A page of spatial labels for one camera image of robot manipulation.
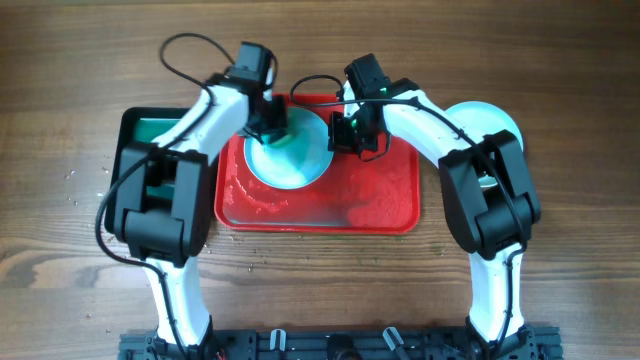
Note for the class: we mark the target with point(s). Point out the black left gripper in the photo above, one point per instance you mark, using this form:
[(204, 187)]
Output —
[(279, 119)]

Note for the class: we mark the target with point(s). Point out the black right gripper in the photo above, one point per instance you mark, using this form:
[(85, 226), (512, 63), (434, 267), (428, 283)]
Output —
[(338, 142)]

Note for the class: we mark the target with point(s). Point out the green yellow scrub sponge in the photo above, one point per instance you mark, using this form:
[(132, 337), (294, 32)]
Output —
[(275, 140)]

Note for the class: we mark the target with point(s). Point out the white plate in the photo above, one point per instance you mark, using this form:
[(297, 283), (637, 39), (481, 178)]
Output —
[(484, 117), (300, 158)]

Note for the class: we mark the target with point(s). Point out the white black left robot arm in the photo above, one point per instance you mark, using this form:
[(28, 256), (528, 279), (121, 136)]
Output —
[(160, 202)]

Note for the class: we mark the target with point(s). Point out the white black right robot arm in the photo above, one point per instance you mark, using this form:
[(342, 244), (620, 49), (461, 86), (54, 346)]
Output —
[(490, 203)]

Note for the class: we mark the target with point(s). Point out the black basin with green water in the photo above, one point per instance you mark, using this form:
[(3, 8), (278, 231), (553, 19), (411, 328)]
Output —
[(143, 124)]

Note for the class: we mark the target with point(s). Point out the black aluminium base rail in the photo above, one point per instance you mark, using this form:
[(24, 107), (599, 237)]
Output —
[(530, 342)]

